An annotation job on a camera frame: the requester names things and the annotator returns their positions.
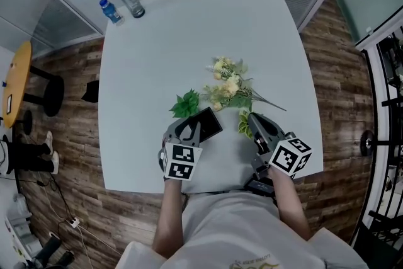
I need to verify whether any yellow artificial flower bouquet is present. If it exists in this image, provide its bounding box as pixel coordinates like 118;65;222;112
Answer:
200;55;288;113

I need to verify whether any black weight plate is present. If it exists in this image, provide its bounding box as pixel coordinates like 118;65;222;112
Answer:
360;129;375;157

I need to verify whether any black device box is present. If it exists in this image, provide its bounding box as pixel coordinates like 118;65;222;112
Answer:
244;178;275;198

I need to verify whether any black metal rack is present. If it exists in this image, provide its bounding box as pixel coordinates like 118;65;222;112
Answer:
352;31;403;258

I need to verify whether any black square pen holder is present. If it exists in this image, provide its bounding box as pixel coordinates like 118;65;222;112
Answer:
188;106;224;143

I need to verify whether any round wooden table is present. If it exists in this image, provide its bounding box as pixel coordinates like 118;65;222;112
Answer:
1;40;33;129

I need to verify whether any variegated artificial leaf sprig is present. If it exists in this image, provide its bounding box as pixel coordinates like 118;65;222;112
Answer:
237;109;253;140

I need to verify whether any green artificial leaf sprig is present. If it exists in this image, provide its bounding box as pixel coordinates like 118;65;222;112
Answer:
169;88;200;119

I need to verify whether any large black stool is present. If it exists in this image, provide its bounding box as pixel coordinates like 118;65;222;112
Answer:
22;65;65;118

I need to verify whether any person's white shirt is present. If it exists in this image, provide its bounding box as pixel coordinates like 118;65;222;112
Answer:
115;190;370;269

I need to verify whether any blue capped drink bottle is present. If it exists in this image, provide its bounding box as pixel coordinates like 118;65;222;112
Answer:
99;0;126;26

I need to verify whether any person's right forearm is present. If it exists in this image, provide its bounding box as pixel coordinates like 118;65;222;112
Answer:
270;166;313;242

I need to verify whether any small black stool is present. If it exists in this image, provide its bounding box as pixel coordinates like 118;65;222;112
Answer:
18;109;33;137

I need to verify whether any person's left forearm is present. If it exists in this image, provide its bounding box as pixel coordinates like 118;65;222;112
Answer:
152;178;186;260

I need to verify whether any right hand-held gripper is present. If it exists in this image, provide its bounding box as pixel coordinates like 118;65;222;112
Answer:
247;112;314;181

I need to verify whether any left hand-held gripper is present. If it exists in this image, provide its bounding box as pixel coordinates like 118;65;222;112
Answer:
157;118;204;182

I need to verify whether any black floor cable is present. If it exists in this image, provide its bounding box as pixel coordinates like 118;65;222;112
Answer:
12;173;76;243

